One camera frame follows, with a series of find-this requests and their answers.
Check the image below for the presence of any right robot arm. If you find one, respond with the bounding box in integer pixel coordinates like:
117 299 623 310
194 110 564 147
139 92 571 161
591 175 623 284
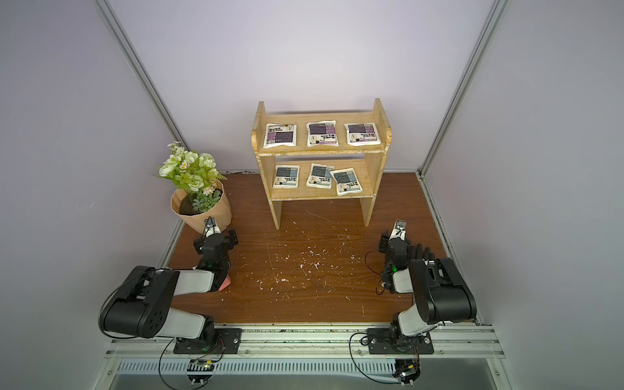
379 229 477 341

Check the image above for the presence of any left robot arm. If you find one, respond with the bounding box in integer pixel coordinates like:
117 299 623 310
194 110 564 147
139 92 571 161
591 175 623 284
97 227 238 341

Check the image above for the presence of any black work glove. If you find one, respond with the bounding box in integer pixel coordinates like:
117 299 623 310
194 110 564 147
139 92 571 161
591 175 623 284
408 244 436 262

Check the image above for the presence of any blue coffee bag two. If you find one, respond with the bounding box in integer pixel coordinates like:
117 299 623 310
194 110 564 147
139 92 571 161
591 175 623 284
305 163 334 189

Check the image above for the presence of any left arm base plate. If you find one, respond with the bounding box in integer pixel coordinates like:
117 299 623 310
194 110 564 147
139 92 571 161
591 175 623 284
173 327 242 355

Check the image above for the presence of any beige paper plant pot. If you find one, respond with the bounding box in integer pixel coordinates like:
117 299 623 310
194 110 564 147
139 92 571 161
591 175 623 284
171 180 232 233

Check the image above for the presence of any green artificial flower plant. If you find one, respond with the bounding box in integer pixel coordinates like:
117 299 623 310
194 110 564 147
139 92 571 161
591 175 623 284
158 141 225 214

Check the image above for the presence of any blue coffee bag three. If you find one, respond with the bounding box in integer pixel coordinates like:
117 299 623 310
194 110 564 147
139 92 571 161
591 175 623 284
330 167 363 197

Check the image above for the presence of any wooden two-tier shelf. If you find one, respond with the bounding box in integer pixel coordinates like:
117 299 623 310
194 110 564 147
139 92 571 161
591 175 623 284
251 98 392 229

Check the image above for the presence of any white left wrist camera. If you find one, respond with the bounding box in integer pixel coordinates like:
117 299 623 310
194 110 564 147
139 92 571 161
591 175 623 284
202 217 221 237

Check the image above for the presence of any purple coffee bag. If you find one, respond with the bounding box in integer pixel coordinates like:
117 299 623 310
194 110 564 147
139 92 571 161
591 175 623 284
306 120 339 147
263 123 297 148
344 123 381 146

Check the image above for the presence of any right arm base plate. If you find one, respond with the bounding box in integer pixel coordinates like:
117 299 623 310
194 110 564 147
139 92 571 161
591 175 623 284
366 328 434 355

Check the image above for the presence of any blue coffee bag one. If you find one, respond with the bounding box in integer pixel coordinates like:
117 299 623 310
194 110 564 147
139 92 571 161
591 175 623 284
272 165 300 189

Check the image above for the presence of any pink small scoop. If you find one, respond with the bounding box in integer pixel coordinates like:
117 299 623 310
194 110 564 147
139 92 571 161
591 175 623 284
219 276 232 291

